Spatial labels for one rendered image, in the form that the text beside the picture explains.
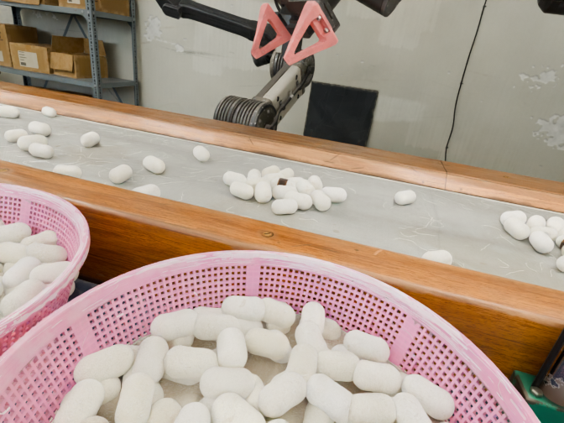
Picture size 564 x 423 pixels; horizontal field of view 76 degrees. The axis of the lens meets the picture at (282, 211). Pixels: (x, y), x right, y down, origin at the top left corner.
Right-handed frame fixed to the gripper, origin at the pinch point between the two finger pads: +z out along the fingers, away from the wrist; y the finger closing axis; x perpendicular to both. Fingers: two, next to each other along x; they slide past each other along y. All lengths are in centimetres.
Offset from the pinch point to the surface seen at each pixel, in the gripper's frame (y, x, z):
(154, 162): -2.0, 4.4, 23.4
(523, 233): -35.2, -22.7, 1.7
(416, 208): -23.3, -20.0, 5.6
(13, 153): 11.3, 15.6, 35.0
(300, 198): -18.5, -5.6, 15.3
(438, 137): 85, -166, -87
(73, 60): 247, -12, 21
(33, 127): 20.6, 14.3, 32.2
